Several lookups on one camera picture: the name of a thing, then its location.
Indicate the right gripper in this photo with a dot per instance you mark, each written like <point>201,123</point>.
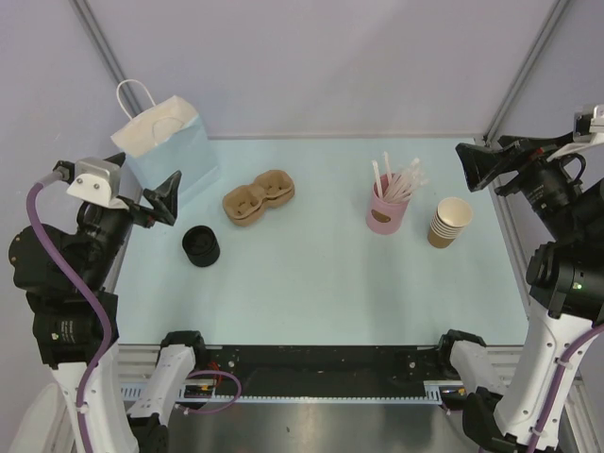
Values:
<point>480,162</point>

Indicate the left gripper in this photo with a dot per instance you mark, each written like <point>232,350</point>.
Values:
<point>163,202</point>

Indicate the light blue paper bag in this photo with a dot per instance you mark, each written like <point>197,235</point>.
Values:
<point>168,137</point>

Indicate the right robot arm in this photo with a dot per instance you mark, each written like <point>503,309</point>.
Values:
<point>565,279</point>

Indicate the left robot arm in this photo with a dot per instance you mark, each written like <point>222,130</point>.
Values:
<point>63,276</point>

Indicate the stack of paper cups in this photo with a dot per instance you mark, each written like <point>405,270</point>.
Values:
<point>450,218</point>

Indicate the stack of black lids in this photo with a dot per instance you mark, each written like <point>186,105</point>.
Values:
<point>201,246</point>

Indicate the stacked brown pulp carriers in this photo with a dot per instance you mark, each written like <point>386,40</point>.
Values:
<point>246,204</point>

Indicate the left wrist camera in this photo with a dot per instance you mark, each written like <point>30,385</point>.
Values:
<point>97,182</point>

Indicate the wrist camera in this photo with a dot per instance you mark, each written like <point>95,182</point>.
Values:
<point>97,182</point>
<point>587,132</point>

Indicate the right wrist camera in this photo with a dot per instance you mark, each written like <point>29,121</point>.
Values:
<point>587,132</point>

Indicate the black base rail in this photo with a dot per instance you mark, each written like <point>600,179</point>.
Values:
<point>375,371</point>

